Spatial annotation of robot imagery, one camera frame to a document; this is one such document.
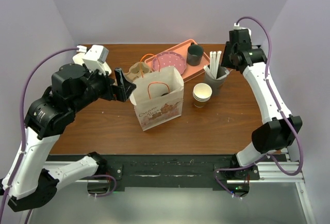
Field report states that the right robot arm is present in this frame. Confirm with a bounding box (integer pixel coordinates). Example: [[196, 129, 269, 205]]
[[221, 26, 302, 179]]

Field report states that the aluminium frame rail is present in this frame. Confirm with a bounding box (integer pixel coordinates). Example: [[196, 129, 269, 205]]
[[251, 44, 317, 224]]

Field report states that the stack of paper cups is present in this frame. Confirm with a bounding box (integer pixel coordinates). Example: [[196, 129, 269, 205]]
[[192, 83, 212, 108]]

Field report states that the paper bag with orange handles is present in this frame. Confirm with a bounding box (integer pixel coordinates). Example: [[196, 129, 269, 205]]
[[129, 68, 184, 131]]

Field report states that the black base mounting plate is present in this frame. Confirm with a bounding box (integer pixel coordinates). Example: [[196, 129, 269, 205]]
[[77, 154, 260, 191]]

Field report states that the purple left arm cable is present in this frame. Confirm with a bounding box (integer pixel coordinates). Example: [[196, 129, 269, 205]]
[[0, 47, 118, 224]]

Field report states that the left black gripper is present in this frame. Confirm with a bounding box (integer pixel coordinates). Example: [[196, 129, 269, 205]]
[[71, 62, 137, 113]]

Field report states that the grey stirrer holder cup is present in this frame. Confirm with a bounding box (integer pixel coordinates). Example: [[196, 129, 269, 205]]
[[204, 66, 229, 97]]

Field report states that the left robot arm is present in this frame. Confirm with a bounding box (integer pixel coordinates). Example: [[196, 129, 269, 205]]
[[1, 64, 136, 212]]

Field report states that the dark grey mug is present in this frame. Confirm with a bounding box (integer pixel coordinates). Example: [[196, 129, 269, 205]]
[[187, 42, 204, 66]]

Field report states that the cardboard cup carrier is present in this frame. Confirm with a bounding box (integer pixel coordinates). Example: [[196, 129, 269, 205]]
[[124, 62, 152, 81]]

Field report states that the salmon pink tray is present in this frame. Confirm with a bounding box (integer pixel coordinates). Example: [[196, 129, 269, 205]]
[[143, 39, 210, 82]]

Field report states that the pink dotted plate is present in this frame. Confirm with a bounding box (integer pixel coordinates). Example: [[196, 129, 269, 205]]
[[152, 51, 187, 75]]

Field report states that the white takeout box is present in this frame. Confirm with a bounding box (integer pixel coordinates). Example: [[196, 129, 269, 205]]
[[72, 53, 85, 66]]

